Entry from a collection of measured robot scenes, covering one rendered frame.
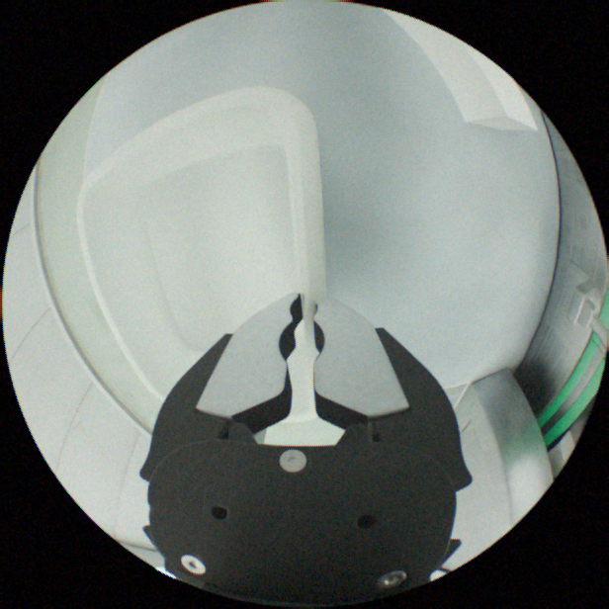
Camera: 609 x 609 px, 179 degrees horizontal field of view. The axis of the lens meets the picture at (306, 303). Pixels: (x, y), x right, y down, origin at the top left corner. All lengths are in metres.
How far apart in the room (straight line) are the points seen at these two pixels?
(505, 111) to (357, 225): 0.17
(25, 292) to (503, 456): 3.49
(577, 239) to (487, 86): 0.26
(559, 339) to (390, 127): 0.40
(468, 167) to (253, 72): 0.19
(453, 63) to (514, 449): 0.44
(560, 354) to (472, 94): 0.38
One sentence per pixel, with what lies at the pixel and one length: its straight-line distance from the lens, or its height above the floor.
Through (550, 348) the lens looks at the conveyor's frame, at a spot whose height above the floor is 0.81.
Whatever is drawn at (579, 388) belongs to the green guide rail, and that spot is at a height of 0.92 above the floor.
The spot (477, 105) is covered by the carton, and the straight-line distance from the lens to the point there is 0.21.
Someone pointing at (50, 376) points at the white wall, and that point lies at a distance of 3.24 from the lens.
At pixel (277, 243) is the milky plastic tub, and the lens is 0.17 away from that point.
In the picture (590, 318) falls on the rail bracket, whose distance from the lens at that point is 0.29.
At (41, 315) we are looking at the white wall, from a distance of 3.22.
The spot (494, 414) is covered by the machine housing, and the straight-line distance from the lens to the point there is 0.38.
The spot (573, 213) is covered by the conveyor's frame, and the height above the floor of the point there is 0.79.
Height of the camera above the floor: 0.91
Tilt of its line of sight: 59 degrees down
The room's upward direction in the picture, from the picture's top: 178 degrees counter-clockwise
